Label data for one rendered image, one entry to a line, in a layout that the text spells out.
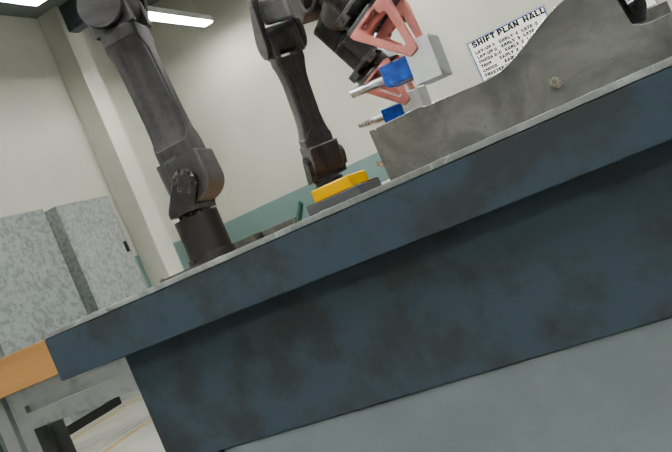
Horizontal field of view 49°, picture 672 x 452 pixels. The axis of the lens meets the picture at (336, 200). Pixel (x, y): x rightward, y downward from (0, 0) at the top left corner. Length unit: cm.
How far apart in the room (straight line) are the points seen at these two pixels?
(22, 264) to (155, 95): 606
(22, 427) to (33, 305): 609
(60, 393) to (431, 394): 50
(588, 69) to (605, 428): 64
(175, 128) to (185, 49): 905
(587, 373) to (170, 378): 29
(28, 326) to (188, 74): 442
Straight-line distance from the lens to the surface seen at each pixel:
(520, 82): 104
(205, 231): 102
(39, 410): 90
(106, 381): 84
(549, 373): 46
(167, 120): 104
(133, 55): 106
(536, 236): 44
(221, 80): 978
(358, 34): 95
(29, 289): 702
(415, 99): 125
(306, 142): 155
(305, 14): 130
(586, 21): 103
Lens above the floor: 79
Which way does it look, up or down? 1 degrees up
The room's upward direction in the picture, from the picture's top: 24 degrees counter-clockwise
